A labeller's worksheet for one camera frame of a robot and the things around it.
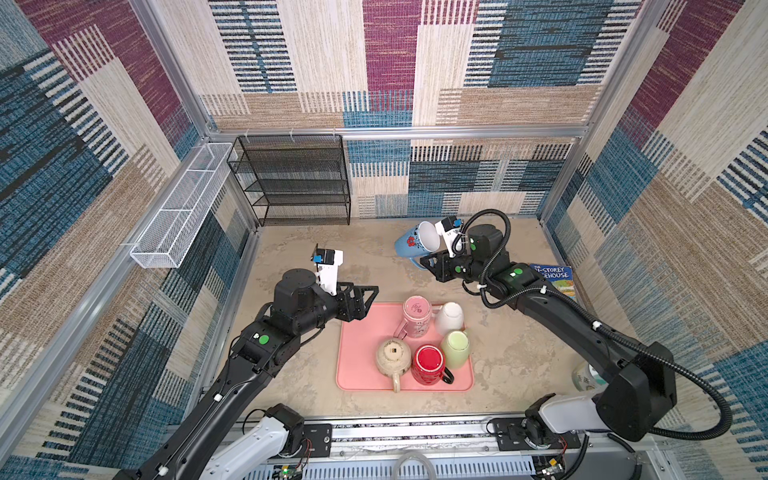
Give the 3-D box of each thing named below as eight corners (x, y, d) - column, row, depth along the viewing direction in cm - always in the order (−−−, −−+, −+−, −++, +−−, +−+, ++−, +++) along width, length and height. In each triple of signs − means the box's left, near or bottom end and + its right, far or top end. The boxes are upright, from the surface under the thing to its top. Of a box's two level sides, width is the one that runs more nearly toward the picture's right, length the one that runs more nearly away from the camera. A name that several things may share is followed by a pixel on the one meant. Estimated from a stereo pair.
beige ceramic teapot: (396, 393, 81) (396, 385, 75) (372, 359, 86) (370, 350, 81) (421, 373, 84) (423, 364, 78) (396, 342, 89) (396, 331, 84)
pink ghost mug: (394, 341, 91) (394, 324, 82) (394, 314, 97) (394, 295, 88) (429, 341, 91) (433, 324, 82) (426, 314, 96) (430, 295, 88)
